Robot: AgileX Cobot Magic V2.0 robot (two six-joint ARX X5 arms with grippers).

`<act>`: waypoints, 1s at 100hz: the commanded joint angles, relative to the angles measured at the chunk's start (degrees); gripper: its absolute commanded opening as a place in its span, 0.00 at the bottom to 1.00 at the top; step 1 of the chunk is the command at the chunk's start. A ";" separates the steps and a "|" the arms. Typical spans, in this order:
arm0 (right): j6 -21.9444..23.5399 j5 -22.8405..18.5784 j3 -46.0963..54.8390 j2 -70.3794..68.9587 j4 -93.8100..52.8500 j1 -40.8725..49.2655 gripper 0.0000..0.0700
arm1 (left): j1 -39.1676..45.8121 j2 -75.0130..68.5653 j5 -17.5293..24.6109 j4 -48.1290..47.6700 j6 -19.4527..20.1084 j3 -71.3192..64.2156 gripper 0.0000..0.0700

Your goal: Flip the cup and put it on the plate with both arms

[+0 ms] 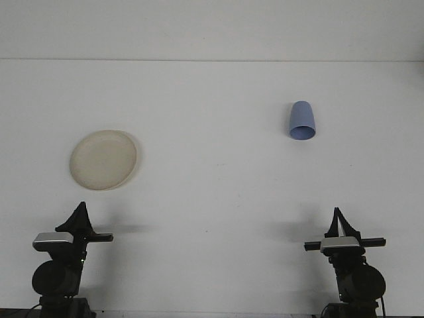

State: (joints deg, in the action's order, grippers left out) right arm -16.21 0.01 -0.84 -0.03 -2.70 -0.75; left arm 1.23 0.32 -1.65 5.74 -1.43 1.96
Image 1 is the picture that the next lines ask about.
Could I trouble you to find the pale blue cup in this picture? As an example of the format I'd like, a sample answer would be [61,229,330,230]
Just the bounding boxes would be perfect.
[289,100,317,142]

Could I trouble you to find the pale round plate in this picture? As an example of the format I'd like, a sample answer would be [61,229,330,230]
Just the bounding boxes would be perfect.
[68,129,138,192]

